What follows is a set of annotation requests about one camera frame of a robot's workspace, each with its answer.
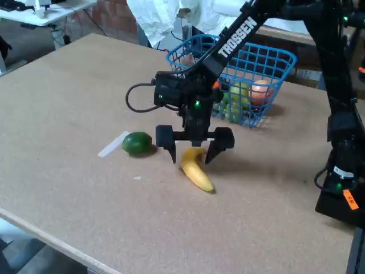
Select yellow toy banana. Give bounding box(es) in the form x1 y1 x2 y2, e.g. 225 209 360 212
179 147 216 194

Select round green toy fruit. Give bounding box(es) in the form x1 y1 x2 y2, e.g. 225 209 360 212
121 131 153 156

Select green toy grapes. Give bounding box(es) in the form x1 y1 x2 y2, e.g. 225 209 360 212
212 94 243 122

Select yellow-green toy fruit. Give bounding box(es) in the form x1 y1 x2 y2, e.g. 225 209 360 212
228 82 252 111

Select long white tape strip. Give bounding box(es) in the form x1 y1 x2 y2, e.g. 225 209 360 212
98 130 131 158

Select pink-orange round toy fruit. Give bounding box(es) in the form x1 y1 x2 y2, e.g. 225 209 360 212
248 79 275 106

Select brown wooden bench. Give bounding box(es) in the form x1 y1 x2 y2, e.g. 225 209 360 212
256 25 318 47

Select white desk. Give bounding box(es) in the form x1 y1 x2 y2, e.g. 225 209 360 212
0 0 98 51

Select black background object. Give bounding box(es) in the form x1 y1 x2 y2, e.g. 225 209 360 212
0 35 13 59

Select small black camera box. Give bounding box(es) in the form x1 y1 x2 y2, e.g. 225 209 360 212
153 71 188 108

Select looped black camera cable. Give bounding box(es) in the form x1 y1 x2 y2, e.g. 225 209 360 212
125 82 160 113

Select blue wire basket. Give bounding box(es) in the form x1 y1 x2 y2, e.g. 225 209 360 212
166 34 297 128

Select black base cable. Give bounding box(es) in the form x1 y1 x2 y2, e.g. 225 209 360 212
313 167 333 191

